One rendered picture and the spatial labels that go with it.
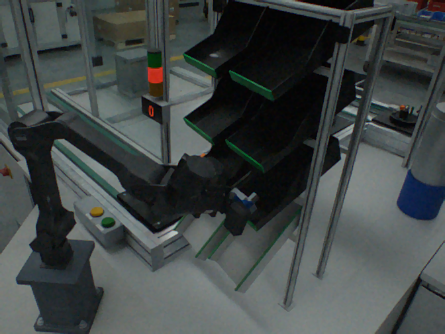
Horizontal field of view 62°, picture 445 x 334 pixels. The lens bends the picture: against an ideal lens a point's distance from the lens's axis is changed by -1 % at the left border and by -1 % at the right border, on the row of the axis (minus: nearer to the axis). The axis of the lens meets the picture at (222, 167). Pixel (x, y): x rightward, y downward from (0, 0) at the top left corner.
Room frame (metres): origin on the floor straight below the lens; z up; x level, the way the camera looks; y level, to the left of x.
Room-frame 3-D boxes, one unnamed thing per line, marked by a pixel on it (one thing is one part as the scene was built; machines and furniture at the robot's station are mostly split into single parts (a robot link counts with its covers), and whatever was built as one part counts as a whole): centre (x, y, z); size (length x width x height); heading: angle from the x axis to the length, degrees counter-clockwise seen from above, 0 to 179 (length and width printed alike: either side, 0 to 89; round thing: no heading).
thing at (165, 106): (1.27, 0.25, 1.29); 0.12 x 0.05 x 0.25; 46
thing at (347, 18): (0.89, -0.15, 1.26); 0.36 x 0.21 x 0.80; 46
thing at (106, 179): (1.28, 0.39, 0.91); 0.84 x 0.28 x 0.10; 46
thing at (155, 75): (1.27, 0.25, 1.33); 0.05 x 0.05 x 0.05
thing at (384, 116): (1.82, -0.94, 1.01); 0.24 x 0.24 x 0.13; 46
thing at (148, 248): (1.13, 0.50, 0.91); 0.89 x 0.06 x 0.11; 46
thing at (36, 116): (0.65, 0.38, 1.30); 0.07 x 0.06 x 0.32; 167
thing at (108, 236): (0.96, 0.41, 0.93); 0.21 x 0.07 x 0.06; 46
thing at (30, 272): (0.65, 0.40, 0.96); 0.15 x 0.15 x 0.20; 0
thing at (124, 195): (1.05, 0.20, 0.96); 0.24 x 0.24 x 0.02; 46
